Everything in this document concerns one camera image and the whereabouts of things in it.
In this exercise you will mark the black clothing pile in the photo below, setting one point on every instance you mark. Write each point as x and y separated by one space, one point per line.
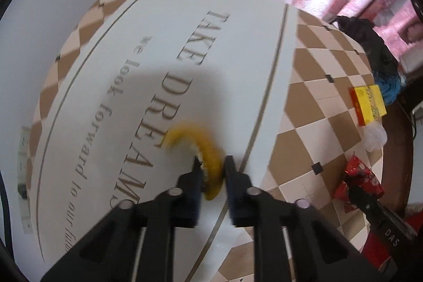
366 37

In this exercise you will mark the blue clothing pile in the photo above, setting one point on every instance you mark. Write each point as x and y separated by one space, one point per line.
390 87

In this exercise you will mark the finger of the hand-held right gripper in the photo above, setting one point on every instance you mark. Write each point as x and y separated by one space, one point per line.
363 199

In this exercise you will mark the yellow flat box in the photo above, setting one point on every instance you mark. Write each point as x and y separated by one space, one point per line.
368 103

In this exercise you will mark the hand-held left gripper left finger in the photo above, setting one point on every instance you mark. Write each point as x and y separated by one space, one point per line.
196 191

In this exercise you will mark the crumpled clear plastic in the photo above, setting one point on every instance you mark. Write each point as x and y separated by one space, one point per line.
375 136

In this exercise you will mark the small red snack packet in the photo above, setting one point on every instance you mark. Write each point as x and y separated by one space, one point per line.
360 173

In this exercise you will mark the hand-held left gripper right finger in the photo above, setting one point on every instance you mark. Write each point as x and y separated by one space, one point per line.
232 191

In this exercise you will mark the yellow banana peel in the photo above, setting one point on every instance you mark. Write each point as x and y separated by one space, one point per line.
208 145

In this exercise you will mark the red plastic bag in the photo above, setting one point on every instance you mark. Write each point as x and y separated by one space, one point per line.
375 249

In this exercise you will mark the checkered printed tablecloth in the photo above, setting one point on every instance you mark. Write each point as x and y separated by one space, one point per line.
231 54

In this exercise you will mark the white power strip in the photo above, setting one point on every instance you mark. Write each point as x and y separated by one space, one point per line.
24 150

